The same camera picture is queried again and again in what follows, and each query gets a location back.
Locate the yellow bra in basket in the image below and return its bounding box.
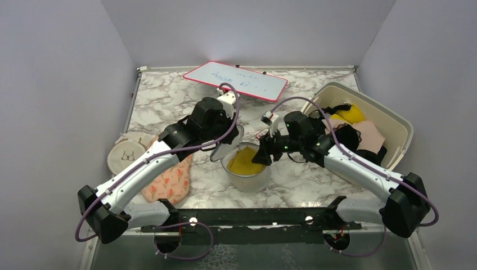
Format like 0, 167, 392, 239
330, 103, 366, 124

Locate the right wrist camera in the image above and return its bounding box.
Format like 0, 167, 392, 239
260, 111, 280, 137

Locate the yellow bra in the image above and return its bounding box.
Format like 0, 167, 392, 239
227, 146, 266, 176
330, 103, 366, 124

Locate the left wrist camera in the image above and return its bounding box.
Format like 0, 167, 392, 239
217, 91, 237, 116

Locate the white mesh laundry bag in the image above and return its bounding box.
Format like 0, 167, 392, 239
210, 125, 271, 192

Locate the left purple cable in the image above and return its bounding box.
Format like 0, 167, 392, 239
75, 83, 241, 243

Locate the beige round bra bag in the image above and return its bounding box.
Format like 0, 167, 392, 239
106, 132, 155, 175

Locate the pink floral laundry bag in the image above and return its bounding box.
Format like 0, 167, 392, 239
141, 155, 192, 205

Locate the pink bra in basket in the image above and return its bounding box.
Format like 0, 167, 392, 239
321, 119, 385, 154

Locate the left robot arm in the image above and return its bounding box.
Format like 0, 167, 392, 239
75, 92, 242, 244

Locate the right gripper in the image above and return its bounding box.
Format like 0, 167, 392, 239
252, 127, 303, 165

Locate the red framed whiteboard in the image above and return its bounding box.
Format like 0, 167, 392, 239
183, 61, 288, 102

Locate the purple cable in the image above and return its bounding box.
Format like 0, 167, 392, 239
269, 97, 440, 227
75, 83, 241, 243

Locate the black front mounting rail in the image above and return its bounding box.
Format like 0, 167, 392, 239
141, 207, 362, 245

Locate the cream laundry basket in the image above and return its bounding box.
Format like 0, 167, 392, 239
310, 82, 414, 170

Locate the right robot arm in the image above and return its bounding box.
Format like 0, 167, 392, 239
252, 111, 431, 238

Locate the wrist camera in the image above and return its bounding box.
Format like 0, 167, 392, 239
260, 111, 280, 137
217, 91, 237, 116

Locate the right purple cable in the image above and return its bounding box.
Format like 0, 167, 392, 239
269, 97, 440, 227

